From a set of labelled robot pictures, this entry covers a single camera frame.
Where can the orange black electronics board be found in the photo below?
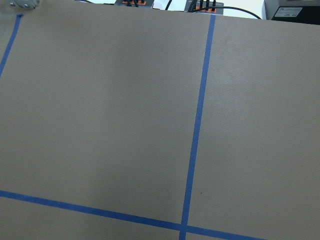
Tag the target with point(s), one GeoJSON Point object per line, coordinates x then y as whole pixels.
{"type": "Point", "coordinates": [135, 3]}

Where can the black cardboard box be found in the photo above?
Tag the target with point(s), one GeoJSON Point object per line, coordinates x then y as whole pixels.
{"type": "Point", "coordinates": [294, 11]}

